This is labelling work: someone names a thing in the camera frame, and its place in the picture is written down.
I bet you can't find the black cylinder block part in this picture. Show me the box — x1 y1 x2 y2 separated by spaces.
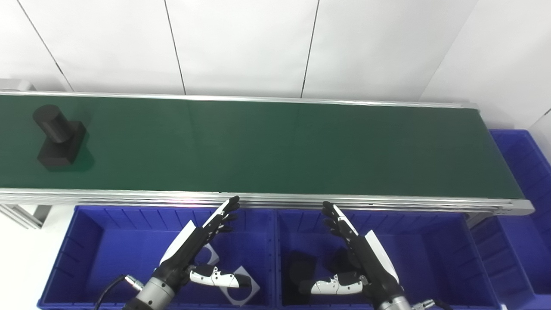
32 104 87 167

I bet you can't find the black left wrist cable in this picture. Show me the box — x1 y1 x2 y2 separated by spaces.
93 275 145 310

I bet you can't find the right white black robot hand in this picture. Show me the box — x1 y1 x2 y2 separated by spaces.
298 201 405 302

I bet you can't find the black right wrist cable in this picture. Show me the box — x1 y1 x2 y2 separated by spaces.
411 299 453 310

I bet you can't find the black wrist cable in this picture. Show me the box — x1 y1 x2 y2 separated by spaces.
93 275 145 310
411 299 453 310

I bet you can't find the blue bin with black parts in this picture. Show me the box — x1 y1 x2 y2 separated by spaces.
275 208 502 310

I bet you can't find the aluminium conveyor leg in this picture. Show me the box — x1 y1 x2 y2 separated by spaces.
464 211 492 229
0 204 53 230

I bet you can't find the blue bin with white labels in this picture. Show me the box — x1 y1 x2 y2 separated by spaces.
37 205 277 310

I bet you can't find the green conveyor belt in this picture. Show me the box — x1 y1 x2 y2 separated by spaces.
0 90 536 217
0 95 526 200

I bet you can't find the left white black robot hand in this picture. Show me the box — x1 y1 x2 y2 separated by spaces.
154 195 253 290

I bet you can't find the grey square plate with hole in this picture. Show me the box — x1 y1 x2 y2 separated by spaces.
218 266 261 307

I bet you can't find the blue bin at conveyor end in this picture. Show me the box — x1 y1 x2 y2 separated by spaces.
469 129 551 310

